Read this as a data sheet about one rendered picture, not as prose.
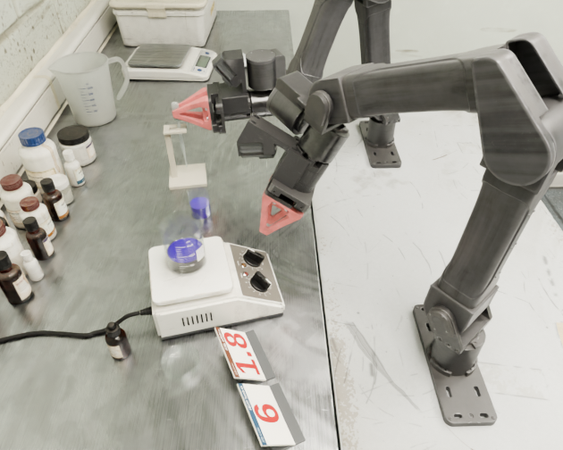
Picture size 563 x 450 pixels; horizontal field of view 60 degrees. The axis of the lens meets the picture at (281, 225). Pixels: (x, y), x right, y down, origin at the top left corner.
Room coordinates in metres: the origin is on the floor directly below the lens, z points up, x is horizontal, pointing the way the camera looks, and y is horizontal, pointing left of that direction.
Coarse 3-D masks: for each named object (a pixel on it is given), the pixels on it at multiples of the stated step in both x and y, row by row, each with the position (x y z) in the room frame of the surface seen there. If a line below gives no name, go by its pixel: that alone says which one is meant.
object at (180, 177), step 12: (168, 132) 0.85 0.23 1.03; (180, 132) 0.85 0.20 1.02; (168, 144) 0.86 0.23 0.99; (168, 156) 0.86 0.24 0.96; (180, 168) 0.89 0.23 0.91; (192, 168) 0.89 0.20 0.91; (204, 168) 0.89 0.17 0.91; (180, 180) 0.85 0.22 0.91; (192, 180) 0.85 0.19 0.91; (204, 180) 0.85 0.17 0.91
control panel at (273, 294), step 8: (232, 248) 0.58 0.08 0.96; (240, 248) 0.59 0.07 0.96; (232, 256) 0.56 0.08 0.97; (240, 256) 0.57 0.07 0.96; (240, 264) 0.54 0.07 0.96; (264, 264) 0.57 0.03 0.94; (240, 272) 0.53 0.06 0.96; (248, 272) 0.53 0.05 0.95; (264, 272) 0.55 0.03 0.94; (272, 272) 0.55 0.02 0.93; (240, 280) 0.51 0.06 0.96; (248, 280) 0.51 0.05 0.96; (272, 280) 0.53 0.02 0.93; (248, 288) 0.49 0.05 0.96; (272, 288) 0.51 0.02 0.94; (256, 296) 0.48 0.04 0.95; (264, 296) 0.49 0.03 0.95; (272, 296) 0.50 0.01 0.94; (280, 296) 0.50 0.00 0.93
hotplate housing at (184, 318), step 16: (240, 288) 0.49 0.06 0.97; (176, 304) 0.45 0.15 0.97; (192, 304) 0.45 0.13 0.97; (208, 304) 0.46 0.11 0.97; (224, 304) 0.46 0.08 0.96; (240, 304) 0.47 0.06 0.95; (256, 304) 0.47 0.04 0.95; (272, 304) 0.48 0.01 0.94; (160, 320) 0.44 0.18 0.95; (176, 320) 0.44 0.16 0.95; (192, 320) 0.45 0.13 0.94; (208, 320) 0.45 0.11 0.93; (224, 320) 0.46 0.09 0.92; (240, 320) 0.47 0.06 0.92; (256, 320) 0.48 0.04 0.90; (176, 336) 0.44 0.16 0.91
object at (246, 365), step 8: (224, 336) 0.42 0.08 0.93; (232, 336) 0.43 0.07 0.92; (240, 336) 0.44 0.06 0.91; (232, 344) 0.41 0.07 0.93; (240, 344) 0.42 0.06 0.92; (232, 352) 0.40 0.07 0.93; (240, 352) 0.40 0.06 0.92; (248, 352) 0.41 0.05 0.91; (240, 360) 0.39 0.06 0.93; (248, 360) 0.39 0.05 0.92; (240, 368) 0.37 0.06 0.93; (248, 368) 0.38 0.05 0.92; (256, 368) 0.39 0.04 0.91; (248, 376) 0.36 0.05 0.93; (256, 376) 0.37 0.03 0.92
